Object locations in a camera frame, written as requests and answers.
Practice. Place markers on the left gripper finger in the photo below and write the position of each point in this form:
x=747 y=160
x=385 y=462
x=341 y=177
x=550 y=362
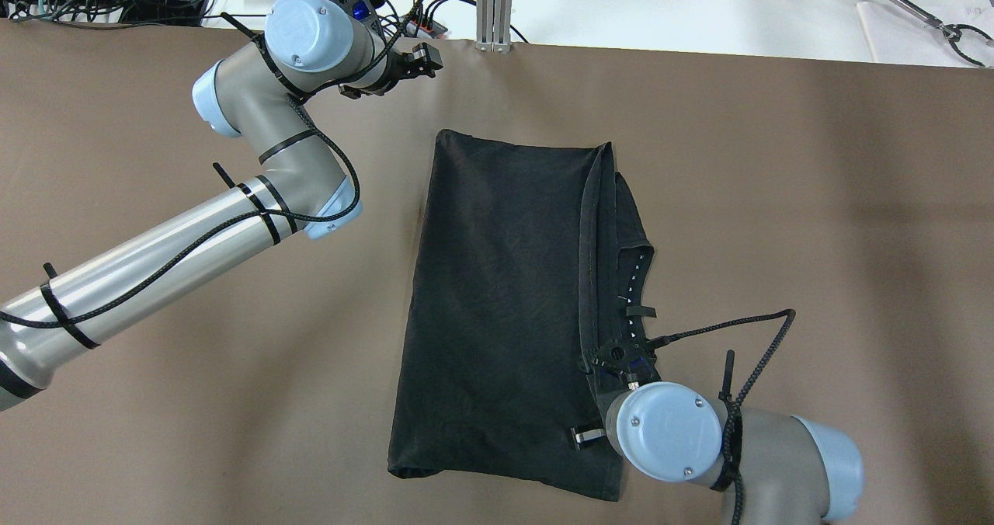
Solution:
x=424 y=60

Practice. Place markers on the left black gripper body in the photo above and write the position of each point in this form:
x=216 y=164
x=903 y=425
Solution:
x=386 y=75

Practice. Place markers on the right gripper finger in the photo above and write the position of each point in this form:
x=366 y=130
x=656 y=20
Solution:
x=583 y=436

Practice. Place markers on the black printed t-shirt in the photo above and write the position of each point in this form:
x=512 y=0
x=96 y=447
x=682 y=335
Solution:
x=527 y=257

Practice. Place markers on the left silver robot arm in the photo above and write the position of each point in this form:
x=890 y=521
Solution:
x=307 y=184

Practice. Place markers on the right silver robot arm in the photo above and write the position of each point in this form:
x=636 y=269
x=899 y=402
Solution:
x=770 y=468

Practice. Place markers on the black power strip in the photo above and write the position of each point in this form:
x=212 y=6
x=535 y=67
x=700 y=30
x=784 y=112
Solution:
x=420 y=26

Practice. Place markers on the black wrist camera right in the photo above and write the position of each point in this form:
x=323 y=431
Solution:
x=630 y=360

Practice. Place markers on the aluminium frame post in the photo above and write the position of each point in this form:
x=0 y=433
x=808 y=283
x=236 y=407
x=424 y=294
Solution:
x=493 y=26

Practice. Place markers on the green handled grabber tool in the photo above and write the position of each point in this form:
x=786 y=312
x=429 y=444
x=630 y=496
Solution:
x=903 y=32

